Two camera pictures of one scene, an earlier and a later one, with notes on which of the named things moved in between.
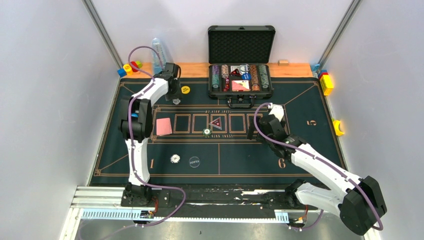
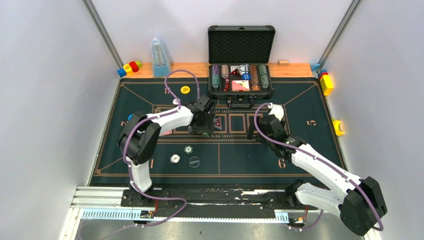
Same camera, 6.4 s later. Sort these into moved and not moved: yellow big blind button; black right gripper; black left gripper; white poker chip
Moved: black left gripper
Not moved: white poker chip; yellow big blind button; black right gripper
